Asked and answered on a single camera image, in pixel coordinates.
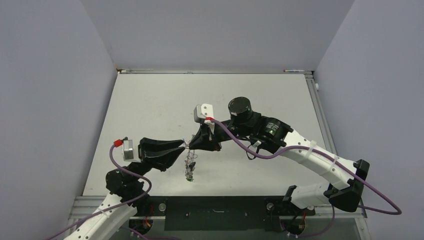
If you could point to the black key tag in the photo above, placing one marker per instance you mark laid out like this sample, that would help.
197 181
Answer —
192 165

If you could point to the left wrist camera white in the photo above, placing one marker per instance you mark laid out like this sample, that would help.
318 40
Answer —
128 150

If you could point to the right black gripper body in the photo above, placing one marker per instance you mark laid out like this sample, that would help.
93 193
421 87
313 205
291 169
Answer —
243 130

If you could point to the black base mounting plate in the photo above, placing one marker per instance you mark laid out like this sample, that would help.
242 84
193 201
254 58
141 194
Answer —
217 213

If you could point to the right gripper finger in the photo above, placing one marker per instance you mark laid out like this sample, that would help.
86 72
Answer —
204 133
204 143

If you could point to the aluminium frame rail right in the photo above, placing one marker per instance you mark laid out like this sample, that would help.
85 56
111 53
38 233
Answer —
319 110

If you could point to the aluminium frame rail back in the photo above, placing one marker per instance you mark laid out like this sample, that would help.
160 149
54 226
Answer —
231 71

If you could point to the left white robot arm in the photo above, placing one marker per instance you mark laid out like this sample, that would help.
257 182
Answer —
127 186

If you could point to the round steel key organizer disc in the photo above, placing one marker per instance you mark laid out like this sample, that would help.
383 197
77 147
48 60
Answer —
190 157

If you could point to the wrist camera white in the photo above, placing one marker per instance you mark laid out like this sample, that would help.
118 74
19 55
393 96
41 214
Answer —
203 111
128 150

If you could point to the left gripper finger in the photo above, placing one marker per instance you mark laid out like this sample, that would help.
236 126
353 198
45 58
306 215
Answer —
172 145
165 159

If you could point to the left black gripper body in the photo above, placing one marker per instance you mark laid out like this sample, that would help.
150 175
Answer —
143 153

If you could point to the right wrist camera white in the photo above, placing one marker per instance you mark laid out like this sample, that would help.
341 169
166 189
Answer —
203 111

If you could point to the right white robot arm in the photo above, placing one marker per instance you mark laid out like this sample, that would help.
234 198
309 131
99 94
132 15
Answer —
269 138

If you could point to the aluminium frame rail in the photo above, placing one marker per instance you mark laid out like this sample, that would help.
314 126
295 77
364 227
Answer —
231 71
319 110

